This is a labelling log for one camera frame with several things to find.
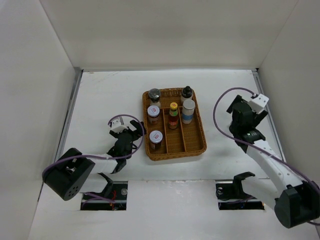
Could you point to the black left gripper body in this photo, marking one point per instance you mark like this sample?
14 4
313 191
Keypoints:
133 133

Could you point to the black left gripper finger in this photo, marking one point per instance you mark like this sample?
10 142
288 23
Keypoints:
139 127
116 135

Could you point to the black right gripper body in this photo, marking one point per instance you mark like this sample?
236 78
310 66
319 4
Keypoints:
255 120

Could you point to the white-lid brown spice jar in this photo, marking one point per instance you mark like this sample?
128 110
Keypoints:
155 139

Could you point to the orange-label spice jar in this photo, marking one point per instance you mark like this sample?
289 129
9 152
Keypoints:
153 113

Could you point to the red ketchup bottle yellow cap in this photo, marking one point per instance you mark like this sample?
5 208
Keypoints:
173 118

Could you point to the clear-cap salt grinder bottle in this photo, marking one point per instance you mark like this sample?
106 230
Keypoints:
154 95

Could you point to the blue-label white granule bottle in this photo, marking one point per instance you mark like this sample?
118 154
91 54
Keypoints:
188 109

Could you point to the black-cap glass salt bottle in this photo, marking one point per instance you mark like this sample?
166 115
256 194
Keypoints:
186 94

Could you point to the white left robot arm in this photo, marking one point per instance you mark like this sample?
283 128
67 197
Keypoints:
75 172

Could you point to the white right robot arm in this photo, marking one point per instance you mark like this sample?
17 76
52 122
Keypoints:
294 198

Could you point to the brown wicker divided basket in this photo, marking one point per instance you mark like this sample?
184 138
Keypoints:
187 140

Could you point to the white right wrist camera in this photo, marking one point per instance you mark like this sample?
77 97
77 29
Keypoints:
258 103

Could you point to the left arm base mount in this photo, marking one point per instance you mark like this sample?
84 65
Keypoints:
110 193

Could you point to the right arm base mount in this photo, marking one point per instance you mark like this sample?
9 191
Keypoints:
231 197

